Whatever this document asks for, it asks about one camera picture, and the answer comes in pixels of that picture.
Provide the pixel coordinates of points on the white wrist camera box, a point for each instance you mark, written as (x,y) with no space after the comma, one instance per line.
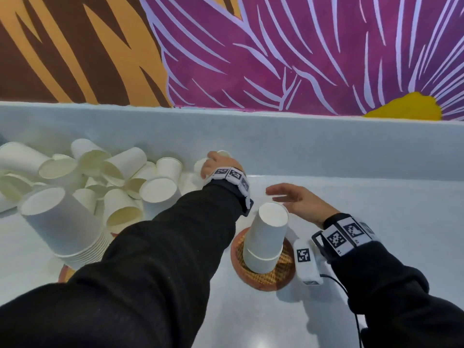
(306,264)

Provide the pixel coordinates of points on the person's left hand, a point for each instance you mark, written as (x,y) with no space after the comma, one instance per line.
(221,161)

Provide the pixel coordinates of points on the white marker wristband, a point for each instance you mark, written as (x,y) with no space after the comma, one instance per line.
(344,235)
(232,174)

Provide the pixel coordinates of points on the person's right hand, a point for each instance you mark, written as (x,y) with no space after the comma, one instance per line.
(308,204)

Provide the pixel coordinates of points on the single white paper cup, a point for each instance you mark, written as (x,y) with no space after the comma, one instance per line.
(198,166)

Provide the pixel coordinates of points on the nested stack of paper cups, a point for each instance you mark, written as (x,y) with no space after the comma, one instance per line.
(61,221)
(266,231)

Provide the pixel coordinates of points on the person's left forearm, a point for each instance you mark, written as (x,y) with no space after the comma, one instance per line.
(145,279)

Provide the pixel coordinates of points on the pile of paper cups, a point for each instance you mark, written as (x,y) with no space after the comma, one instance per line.
(123,163)

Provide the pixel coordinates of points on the round woven coaster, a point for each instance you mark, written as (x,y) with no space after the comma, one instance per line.
(268,282)
(67,274)

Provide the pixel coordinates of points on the person's right forearm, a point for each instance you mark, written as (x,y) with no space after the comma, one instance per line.
(398,304)

